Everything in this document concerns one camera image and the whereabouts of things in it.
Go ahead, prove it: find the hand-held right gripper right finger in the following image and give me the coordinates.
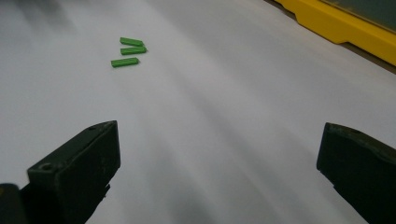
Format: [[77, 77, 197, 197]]
[[317, 122, 396, 224]]

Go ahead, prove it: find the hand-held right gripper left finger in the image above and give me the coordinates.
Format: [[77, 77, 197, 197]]
[[19, 120, 121, 224]]

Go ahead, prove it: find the small green block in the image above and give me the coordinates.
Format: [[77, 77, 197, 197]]
[[120, 46, 148, 56], [110, 57, 140, 68], [120, 36, 145, 48]]

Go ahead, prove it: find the yellow organizer cabinet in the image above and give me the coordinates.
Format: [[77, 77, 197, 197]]
[[274, 0, 396, 67]]

